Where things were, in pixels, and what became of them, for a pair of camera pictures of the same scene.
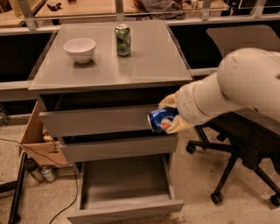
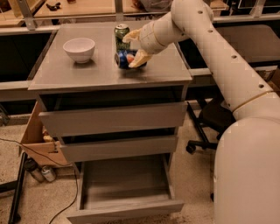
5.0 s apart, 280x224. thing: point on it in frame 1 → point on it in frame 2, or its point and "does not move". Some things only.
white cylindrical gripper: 184,102 → 149,38
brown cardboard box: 39,145 does not move
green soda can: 123,39 does not move
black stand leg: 16,186 does not move
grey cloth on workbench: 164,9 does not move
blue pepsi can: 159,120 → 123,59
